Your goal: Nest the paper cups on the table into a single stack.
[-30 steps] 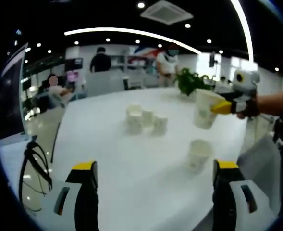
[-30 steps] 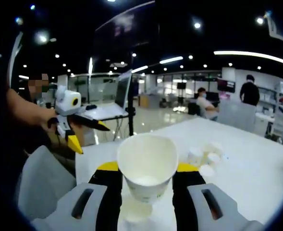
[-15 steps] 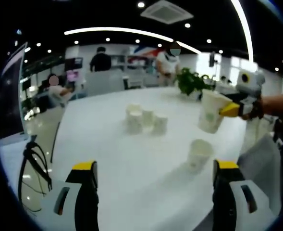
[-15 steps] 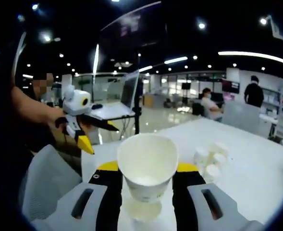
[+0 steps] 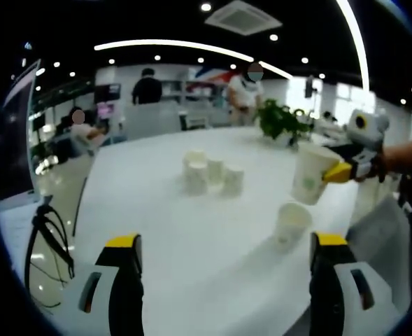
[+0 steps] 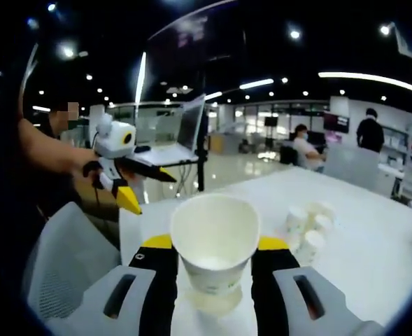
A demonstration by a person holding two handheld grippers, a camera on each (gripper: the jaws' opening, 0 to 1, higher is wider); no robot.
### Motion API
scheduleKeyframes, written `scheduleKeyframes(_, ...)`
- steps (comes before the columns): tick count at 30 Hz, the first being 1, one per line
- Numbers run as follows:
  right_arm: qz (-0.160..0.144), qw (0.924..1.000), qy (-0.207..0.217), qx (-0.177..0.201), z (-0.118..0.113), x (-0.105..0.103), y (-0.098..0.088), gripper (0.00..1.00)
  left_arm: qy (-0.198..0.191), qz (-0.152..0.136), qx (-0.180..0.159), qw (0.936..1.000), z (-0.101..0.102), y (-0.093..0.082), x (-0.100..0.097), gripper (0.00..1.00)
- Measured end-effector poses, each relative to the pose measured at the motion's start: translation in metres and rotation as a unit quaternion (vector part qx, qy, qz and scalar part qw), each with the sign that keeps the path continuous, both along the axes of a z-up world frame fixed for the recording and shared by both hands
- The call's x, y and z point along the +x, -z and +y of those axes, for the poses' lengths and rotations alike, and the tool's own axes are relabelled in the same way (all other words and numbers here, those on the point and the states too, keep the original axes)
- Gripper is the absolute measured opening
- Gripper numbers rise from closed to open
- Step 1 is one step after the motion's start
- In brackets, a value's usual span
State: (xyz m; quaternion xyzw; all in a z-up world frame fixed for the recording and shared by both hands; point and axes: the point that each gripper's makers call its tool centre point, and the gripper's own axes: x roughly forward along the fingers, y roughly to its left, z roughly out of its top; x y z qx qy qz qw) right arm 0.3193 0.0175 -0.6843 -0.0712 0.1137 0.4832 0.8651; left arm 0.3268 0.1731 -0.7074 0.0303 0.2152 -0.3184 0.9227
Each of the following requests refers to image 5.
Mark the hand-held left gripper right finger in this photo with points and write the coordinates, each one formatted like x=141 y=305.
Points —
x=328 y=297

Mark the white partition panel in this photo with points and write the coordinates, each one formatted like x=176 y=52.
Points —
x=153 y=120

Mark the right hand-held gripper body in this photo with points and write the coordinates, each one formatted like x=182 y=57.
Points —
x=368 y=129

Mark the wall screen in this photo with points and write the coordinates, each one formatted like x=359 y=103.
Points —
x=106 y=91

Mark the green potted plant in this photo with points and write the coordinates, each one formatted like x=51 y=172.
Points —
x=279 y=119

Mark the white paper cup green print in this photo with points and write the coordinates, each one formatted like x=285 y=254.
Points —
x=291 y=227
x=195 y=171
x=308 y=175
x=215 y=175
x=233 y=180

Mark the open laptop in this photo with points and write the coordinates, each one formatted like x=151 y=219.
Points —
x=18 y=140

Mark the white office chair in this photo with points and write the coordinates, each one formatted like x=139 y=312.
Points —
x=197 y=122

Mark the ceiling air vent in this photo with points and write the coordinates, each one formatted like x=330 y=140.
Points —
x=242 y=17

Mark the hanging black monitor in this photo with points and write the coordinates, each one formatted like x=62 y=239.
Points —
x=309 y=87

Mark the person's right hand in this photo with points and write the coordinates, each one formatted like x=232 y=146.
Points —
x=378 y=171

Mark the white table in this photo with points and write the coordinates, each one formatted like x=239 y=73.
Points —
x=191 y=245

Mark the round ceiling spotlights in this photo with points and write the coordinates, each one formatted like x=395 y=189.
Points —
x=205 y=7

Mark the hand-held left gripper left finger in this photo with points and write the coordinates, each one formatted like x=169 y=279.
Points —
x=125 y=297

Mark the storage shelves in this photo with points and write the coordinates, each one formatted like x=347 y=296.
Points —
x=198 y=91

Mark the curved ceiling strip light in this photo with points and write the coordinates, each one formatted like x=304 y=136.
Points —
x=357 y=38
x=163 y=42

